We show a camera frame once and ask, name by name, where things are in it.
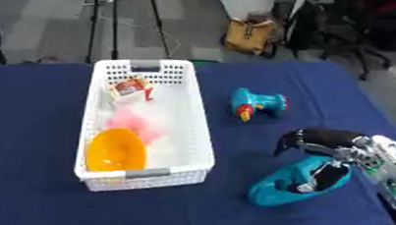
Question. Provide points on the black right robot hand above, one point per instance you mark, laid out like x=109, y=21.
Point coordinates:
x=326, y=137

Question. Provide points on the teal toy iron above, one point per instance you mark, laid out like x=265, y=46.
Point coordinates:
x=277, y=188

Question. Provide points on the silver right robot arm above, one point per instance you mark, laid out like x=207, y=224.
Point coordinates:
x=388, y=168

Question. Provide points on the teal toy drill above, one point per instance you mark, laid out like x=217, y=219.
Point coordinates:
x=257, y=103

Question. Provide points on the black office chair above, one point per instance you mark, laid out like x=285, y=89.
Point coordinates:
x=361, y=32

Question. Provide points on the tan bag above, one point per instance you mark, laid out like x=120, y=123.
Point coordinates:
x=248, y=35

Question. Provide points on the white cylindrical bin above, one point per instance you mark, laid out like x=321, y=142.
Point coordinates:
x=247, y=3

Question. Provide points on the white plastic basket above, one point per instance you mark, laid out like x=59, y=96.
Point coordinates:
x=149, y=128

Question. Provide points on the red snack packet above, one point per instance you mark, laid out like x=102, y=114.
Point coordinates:
x=130, y=86

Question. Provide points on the orange plastic bowl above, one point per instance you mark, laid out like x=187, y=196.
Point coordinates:
x=116, y=150

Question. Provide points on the black tripod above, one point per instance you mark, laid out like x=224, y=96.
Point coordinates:
x=118, y=17

